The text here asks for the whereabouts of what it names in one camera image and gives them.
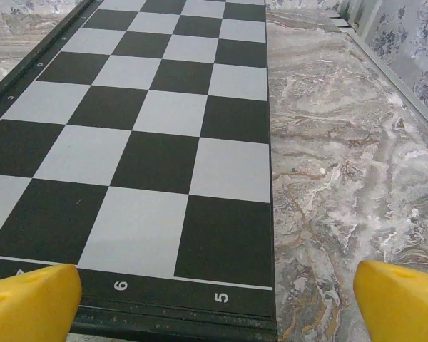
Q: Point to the aluminium side frame rail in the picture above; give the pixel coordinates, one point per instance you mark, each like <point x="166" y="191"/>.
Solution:
<point x="396" y="83"/>

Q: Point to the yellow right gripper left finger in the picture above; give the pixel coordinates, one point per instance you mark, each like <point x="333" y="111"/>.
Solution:
<point x="25" y="306"/>

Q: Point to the aluminium corner frame post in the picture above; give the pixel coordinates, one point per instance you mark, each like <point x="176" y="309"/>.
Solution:
<point x="358" y="19"/>

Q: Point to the black and white chessboard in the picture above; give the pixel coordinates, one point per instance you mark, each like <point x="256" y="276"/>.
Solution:
<point x="157" y="160"/>

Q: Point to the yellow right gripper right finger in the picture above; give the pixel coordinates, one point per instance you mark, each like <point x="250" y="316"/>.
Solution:
<point x="403" y="306"/>

